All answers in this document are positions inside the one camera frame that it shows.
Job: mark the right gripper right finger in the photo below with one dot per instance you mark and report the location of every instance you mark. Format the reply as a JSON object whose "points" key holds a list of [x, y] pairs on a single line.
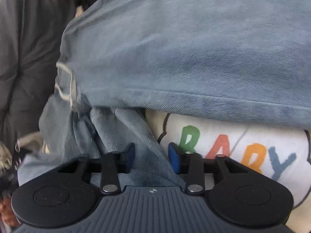
{"points": [[235, 193]]}

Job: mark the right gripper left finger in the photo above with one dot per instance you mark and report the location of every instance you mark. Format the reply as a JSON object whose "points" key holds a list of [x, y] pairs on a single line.
{"points": [[69, 193]]}

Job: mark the light blue denim jeans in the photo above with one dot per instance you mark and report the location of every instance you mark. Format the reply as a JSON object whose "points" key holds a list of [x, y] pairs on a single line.
{"points": [[245, 61]]}

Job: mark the white baby print garment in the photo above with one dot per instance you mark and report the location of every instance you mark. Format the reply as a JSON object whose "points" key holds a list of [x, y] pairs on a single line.
{"points": [[280, 153]]}

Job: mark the dark grey duvet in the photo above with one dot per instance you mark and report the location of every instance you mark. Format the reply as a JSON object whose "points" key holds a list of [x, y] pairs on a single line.
{"points": [[31, 32]]}

